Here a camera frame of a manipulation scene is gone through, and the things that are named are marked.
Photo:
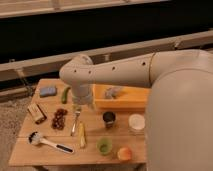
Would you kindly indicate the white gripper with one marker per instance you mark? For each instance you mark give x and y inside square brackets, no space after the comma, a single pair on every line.
[84,100]

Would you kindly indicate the brown white eraser block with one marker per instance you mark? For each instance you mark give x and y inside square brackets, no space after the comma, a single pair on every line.
[36,113]

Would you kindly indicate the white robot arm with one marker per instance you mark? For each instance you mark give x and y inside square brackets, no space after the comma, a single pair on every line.
[179,111]

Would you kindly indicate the dark metal cup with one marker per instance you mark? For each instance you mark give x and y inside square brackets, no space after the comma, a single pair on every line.
[109,119]

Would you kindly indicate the green plastic cup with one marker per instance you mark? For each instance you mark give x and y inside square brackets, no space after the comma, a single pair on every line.
[104,146]

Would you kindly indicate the green chili pepper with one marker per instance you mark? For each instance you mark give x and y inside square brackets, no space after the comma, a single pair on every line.
[65,95]

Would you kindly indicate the grey crumpled object in bin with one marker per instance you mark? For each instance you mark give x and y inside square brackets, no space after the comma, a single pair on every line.
[112,92]

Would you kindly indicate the bunch of dark grapes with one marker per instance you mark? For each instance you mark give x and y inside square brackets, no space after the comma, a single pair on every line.
[58,122]

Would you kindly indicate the blue sponge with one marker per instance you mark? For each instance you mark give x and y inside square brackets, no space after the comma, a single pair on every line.
[48,91]

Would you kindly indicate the yellow corn cob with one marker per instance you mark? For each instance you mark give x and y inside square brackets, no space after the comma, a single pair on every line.
[81,134]

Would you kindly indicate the yellow plastic bin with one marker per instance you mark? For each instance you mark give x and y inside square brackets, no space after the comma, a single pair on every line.
[127,98]

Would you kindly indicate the white round container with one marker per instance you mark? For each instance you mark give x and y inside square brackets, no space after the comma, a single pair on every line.
[136,123]

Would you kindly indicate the white dish brush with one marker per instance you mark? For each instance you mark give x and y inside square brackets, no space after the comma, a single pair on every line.
[37,138]

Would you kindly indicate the orange peach fruit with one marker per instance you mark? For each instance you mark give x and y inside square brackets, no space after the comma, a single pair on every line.
[124,154]

